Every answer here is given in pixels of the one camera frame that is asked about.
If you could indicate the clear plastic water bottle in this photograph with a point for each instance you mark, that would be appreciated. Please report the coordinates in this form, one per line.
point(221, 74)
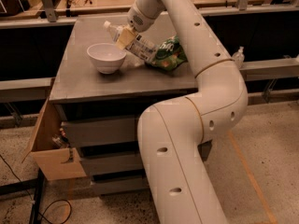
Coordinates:
point(140, 47)

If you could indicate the white ceramic bowl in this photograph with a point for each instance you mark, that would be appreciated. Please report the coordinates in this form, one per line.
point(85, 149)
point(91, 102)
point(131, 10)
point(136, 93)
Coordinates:
point(106, 58)

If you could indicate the black metal floor stand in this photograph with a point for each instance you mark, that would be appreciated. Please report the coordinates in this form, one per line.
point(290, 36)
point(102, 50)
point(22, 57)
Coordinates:
point(37, 185)

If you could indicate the green chip bag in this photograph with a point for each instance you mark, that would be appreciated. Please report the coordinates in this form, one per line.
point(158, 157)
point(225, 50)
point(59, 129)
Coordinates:
point(169, 55)

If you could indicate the grey drawer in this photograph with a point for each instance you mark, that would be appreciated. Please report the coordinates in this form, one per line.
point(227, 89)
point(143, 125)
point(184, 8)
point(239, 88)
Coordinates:
point(112, 163)
point(119, 185)
point(103, 131)

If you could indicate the bottom grey drawer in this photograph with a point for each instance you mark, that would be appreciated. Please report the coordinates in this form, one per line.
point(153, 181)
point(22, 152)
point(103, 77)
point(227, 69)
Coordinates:
point(119, 185)

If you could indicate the middle grey drawer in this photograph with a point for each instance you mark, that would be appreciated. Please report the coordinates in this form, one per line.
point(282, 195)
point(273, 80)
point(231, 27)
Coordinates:
point(112, 163)

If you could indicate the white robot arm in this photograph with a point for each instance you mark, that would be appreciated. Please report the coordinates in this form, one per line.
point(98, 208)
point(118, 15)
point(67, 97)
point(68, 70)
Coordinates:
point(170, 132)

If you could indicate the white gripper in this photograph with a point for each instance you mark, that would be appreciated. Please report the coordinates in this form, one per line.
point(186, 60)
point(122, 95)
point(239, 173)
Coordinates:
point(139, 21)

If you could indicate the small sanitizer pump bottle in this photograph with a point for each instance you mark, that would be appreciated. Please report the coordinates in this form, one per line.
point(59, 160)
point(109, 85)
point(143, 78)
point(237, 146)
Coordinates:
point(239, 57)

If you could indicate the top grey drawer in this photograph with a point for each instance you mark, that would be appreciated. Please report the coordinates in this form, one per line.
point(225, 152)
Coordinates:
point(103, 131)

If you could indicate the cardboard box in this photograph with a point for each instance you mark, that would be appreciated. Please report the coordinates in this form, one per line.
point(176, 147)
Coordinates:
point(55, 162)

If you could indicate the grey drawer cabinet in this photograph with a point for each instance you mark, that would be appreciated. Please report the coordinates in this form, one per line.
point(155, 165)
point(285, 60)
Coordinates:
point(81, 92)

